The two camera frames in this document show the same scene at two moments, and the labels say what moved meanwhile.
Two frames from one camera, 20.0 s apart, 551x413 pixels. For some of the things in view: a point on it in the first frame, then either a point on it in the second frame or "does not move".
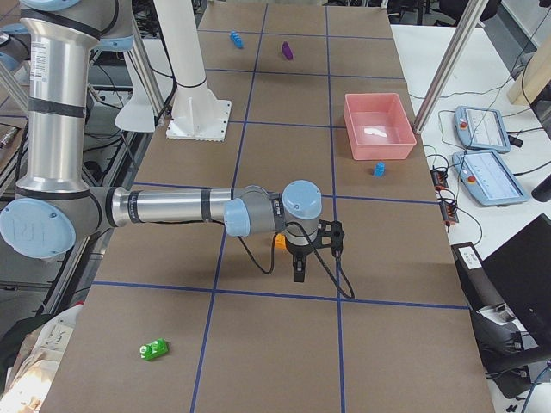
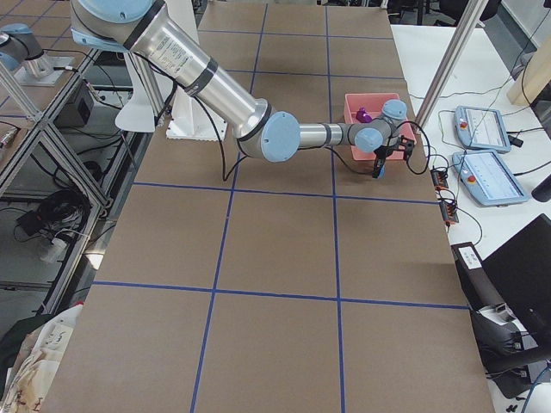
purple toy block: [287, 51] to [362, 116]
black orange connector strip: [448, 208] does not move
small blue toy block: [380, 169] does not move
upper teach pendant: [481, 128] does not move
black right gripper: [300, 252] to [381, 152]
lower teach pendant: [490, 179] does not move
